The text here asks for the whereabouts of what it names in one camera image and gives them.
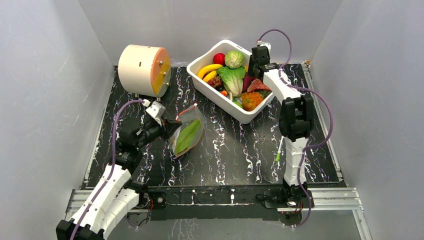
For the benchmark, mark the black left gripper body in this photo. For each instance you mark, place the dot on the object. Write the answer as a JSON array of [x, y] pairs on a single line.
[[154, 131]]

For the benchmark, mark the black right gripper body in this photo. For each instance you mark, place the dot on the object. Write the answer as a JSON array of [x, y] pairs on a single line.
[[257, 67]]

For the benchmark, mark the purple beet toy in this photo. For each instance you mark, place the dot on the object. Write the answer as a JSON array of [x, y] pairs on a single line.
[[247, 81]]

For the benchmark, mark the clear zip bag orange zipper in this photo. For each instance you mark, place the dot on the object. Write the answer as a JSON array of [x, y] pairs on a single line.
[[186, 117]]

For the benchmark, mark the green leaf toy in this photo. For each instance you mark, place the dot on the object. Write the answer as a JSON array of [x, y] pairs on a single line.
[[188, 136]]

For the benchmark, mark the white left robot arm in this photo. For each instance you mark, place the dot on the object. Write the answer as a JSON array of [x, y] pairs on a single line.
[[116, 192]]

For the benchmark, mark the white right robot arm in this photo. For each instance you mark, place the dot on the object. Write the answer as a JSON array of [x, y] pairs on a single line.
[[296, 121]]

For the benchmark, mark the watermelon slice toy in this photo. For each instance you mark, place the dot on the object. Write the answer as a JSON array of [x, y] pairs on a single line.
[[257, 85]]

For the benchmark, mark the round green cabbage toy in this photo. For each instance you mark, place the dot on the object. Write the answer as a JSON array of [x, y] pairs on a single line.
[[234, 59]]

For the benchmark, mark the napa cabbage toy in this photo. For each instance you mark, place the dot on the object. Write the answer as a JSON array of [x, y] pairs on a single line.
[[233, 79]]

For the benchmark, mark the red apple toy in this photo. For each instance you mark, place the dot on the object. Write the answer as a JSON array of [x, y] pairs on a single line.
[[219, 58]]

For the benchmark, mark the grape bunch toy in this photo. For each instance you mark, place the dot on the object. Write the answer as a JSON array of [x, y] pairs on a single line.
[[215, 82]]

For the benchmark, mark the yellow banana toy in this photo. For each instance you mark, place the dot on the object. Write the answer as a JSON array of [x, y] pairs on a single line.
[[209, 76], [208, 68]]

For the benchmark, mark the cream round drum appliance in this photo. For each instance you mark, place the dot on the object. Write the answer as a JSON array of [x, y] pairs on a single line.
[[145, 70]]

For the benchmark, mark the white green pen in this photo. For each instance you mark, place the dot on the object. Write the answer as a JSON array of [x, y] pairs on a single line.
[[279, 150]]

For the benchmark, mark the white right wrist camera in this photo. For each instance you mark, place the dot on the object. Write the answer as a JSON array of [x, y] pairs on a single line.
[[261, 43]]

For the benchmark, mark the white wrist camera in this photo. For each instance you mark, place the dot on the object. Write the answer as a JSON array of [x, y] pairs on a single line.
[[261, 43], [156, 110]]

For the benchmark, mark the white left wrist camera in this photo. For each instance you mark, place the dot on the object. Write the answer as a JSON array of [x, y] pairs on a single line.
[[156, 110]]

